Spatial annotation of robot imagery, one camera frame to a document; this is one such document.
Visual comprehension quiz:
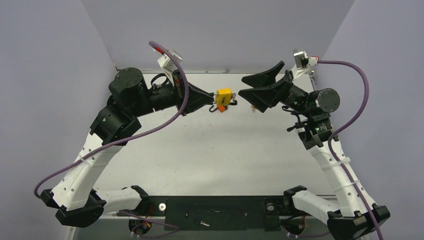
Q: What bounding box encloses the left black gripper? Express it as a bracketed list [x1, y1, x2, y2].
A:
[130, 69, 215, 118]

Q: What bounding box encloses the yellow padlock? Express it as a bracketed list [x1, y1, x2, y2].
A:
[215, 88, 233, 106]

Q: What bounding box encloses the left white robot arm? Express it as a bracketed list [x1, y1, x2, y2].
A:
[40, 67, 214, 228]

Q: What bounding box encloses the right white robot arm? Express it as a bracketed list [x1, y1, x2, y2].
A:
[238, 57, 390, 240]

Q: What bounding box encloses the orange padlock with key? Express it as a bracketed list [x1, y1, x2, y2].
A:
[208, 100, 238, 113]

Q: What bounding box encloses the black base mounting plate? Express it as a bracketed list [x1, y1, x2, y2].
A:
[130, 195, 305, 232]

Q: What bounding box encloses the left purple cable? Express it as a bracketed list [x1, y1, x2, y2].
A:
[34, 40, 190, 200]

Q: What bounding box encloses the purple cable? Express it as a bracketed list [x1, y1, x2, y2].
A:
[317, 59, 385, 240]
[34, 40, 190, 200]

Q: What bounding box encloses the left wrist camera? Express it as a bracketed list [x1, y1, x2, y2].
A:
[153, 49, 183, 81]

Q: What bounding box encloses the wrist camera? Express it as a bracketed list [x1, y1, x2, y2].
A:
[290, 49, 320, 81]
[153, 49, 183, 81]

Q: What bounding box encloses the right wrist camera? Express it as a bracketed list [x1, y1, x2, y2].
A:
[290, 49, 320, 81]

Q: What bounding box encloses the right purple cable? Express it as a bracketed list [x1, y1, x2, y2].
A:
[317, 59, 385, 240]

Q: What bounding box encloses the aluminium frame rail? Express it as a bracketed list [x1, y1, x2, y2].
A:
[67, 195, 368, 220]

